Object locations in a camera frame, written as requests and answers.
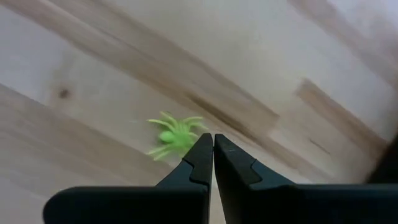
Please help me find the black table frame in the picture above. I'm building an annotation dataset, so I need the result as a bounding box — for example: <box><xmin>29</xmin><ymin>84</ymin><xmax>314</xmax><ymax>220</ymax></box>
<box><xmin>365</xmin><ymin>133</ymin><xmax>398</xmax><ymax>184</ymax></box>

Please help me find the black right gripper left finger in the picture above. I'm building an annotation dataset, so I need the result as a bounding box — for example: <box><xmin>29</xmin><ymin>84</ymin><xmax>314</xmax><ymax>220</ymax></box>
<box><xmin>155</xmin><ymin>133</ymin><xmax>215</xmax><ymax>224</ymax></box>

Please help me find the neon green plastic spider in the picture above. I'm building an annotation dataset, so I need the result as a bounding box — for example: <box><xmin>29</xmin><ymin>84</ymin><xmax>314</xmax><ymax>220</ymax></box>
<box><xmin>146</xmin><ymin>111</ymin><xmax>208</xmax><ymax>162</ymax></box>

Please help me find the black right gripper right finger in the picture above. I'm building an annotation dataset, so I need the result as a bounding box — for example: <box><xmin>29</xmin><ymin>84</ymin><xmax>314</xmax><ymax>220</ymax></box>
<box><xmin>214</xmin><ymin>134</ymin><xmax>296</xmax><ymax>224</ymax></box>

